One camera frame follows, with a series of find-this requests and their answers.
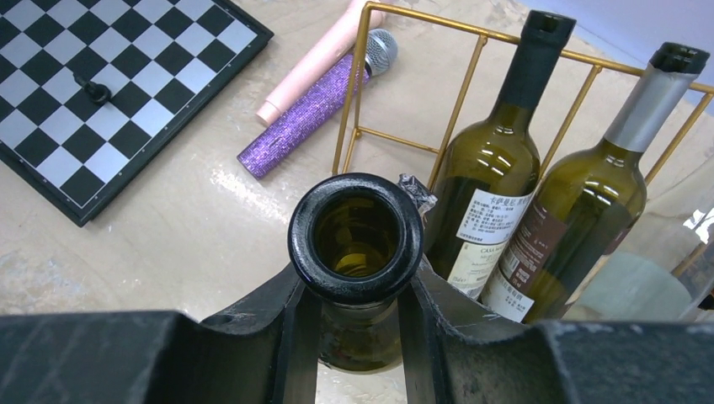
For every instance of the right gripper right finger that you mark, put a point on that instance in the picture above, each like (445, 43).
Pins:
(456, 351)

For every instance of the purple glitter microphone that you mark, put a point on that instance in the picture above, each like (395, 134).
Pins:
(319, 103)

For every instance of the pink microphone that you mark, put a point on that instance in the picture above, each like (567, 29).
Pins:
(333, 45)

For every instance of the black chess piece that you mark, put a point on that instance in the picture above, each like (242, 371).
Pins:
(97, 93)

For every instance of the dark green bottle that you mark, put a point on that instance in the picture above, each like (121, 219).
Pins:
(589, 199)
(356, 241)
(490, 170)

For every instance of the black white chessboard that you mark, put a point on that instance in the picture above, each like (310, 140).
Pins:
(163, 62)

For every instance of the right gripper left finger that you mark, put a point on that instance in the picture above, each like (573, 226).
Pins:
(260, 349)

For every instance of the clear glass bottle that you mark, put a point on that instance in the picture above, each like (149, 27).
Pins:
(663, 270)

